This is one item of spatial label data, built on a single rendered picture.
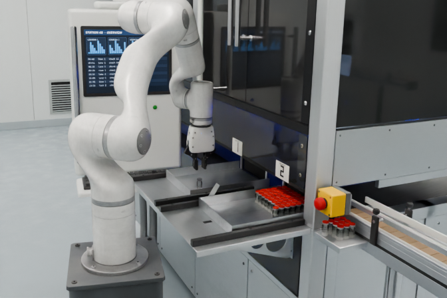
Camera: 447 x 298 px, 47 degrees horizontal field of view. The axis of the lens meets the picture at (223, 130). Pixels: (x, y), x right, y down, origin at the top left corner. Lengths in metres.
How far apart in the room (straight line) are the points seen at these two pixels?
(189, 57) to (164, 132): 0.76
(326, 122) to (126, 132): 0.62
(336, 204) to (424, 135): 0.48
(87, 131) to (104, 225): 0.26
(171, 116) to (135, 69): 1.01
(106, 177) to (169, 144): 1.07
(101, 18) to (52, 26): 4.56
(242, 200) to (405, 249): 0.63
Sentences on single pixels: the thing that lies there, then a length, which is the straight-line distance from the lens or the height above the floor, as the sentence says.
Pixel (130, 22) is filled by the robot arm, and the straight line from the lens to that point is 1.55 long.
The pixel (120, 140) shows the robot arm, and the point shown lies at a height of 1.24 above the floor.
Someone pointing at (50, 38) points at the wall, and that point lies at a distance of 6.86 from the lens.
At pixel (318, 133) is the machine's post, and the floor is 1.20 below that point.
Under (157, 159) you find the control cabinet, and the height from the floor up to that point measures 0.85.
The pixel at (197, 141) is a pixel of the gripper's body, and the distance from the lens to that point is 1.89.
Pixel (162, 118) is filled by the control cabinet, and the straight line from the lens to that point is 2.41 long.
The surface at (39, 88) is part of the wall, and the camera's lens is 6.91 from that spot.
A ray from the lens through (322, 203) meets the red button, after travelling 1.57.
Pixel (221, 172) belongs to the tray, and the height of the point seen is 0.88.
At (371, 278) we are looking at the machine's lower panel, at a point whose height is 0.64.
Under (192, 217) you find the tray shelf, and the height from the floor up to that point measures 0.88.
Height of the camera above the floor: 1.57
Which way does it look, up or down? 14 degrees down
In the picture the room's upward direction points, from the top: 1 degrees clockwise
